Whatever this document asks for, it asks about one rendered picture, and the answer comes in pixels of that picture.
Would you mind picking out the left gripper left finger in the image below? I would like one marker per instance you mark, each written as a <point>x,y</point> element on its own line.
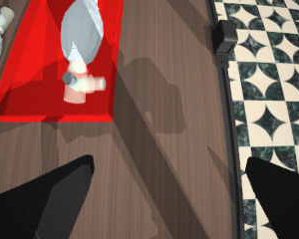
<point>48,206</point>

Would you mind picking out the white resuscitator with pale blue bag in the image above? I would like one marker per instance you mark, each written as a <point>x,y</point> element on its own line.
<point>82,32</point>

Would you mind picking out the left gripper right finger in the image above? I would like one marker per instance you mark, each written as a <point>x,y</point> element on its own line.
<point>277,190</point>

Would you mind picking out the red tray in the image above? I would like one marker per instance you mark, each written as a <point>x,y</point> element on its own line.
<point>31,87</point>

